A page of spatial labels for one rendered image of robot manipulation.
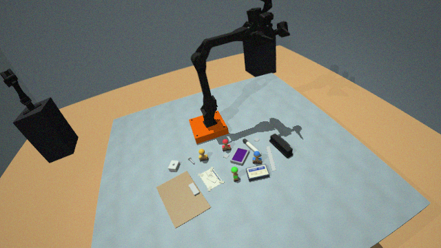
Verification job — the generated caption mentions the cream paper card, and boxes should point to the cream paper card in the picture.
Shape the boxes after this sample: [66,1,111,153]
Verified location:
[198,167,224,191]

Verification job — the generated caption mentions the purple ink pad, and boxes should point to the purple ink pad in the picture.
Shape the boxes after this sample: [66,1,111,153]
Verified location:
[230,147,249,165]

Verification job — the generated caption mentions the white cylinder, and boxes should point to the white cylinder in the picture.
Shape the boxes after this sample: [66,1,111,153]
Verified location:
[243,138,259,152]

